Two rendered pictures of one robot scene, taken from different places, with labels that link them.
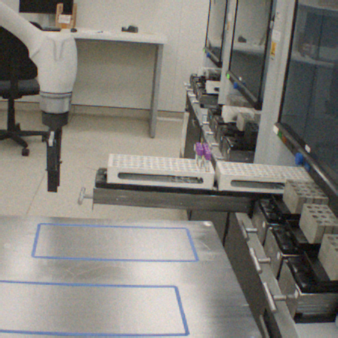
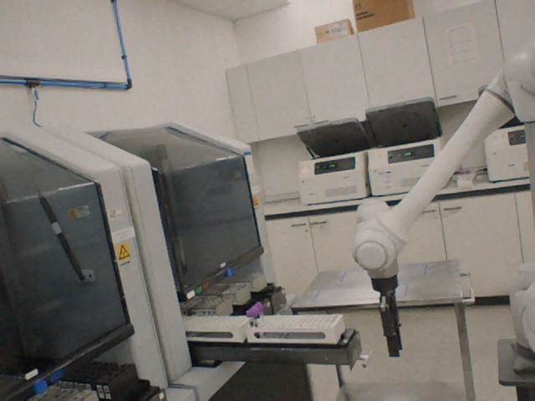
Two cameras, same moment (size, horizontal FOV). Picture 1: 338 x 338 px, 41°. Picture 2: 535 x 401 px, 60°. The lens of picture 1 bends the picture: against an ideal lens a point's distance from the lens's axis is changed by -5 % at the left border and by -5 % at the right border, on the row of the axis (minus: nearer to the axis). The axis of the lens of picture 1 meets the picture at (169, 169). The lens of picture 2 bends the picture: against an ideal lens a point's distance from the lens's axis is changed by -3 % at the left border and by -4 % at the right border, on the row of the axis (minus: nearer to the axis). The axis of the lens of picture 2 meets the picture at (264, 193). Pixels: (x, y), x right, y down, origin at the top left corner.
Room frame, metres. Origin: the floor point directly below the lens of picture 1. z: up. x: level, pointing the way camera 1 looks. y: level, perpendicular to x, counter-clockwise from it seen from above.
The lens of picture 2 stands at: (2.50, 0.77, 1.40)
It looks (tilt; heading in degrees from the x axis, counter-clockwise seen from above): 5 degrees down; 212
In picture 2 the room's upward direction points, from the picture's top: 10 degrees counter-clockwise
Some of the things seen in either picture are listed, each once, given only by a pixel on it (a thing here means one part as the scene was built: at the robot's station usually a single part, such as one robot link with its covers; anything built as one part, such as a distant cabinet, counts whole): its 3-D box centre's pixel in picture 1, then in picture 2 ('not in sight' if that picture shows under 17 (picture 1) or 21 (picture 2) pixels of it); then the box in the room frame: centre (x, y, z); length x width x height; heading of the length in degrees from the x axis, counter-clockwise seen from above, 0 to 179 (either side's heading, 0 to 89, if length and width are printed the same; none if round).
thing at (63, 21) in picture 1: (66, 15); not in sight; (4.53, 1.13, 1.02); 0.22 x 0.17 x 0.24; 5
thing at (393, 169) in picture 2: not in sight; (406, 145); (-1.32, -0.21, 1.24); 0.62 x 0.56 x 0.69; 6
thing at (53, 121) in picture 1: (54, 126); (385, 290); (1.24, 0.33, 0.95); 0.08 x 0.07 x 0.09; 5
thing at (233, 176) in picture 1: (265, 180); (210, 330); (1.30, -0.29, 0.83); 0.30 x 0.10 x 0.06; 95
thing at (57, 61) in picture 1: (57, 60); (375, 229); (1.25, 0.33, 1.14); 0.13 x 0.11 x 0.16; 15
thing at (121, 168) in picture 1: (160, 173); (294, 331); (1.27, 0.02, 0.83); 0.30 x 0.10 x 0.06; 96
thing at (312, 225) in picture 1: (311, 225); (241, 295); (1.00, -0.36, 0.85); 0.12 x 0.02 x 0.06; 5
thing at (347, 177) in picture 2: not in sight; (338, 159); (-1.27, -0.79, 1.22); 0.62 x 0.56 x 0.64; 4
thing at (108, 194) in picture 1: (204, 193); (259, 346); (1.28, -0.11, 0.78); 0.73 x 0.14 x 0.09; 95
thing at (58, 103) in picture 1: (55, 100); (381, 266); (1.24, 0.33, 1.03); 0.09 x 0.09 x 0.06
